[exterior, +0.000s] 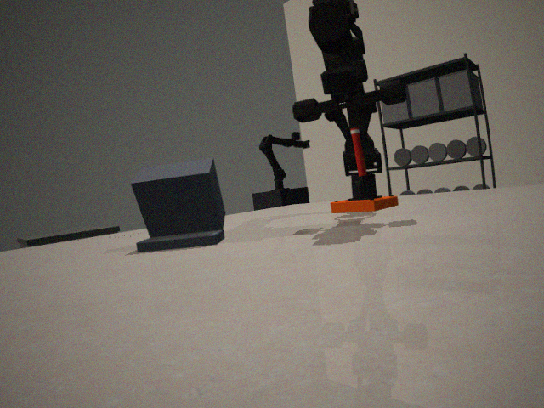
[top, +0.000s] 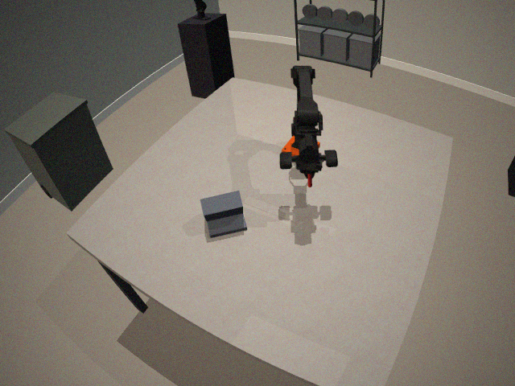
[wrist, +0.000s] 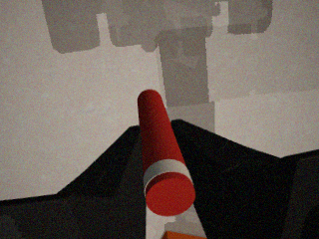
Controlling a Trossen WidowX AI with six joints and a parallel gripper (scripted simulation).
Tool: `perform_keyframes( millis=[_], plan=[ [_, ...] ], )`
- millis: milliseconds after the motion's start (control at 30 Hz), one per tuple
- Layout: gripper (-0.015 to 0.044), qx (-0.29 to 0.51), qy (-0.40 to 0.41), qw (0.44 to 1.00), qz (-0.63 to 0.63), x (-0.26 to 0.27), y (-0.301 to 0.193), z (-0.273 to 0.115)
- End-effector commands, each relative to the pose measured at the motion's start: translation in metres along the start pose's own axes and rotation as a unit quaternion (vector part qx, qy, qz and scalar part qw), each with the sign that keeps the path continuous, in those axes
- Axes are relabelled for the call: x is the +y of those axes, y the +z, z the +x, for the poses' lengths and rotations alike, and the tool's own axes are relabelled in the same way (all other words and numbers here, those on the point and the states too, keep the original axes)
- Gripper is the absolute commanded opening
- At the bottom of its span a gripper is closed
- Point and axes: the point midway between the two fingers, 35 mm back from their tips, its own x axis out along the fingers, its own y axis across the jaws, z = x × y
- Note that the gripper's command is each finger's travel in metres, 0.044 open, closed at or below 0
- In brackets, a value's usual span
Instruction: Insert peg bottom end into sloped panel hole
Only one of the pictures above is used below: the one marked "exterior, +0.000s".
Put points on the red cylindrical peg with white band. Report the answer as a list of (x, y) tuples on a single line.
[(358, 152)]

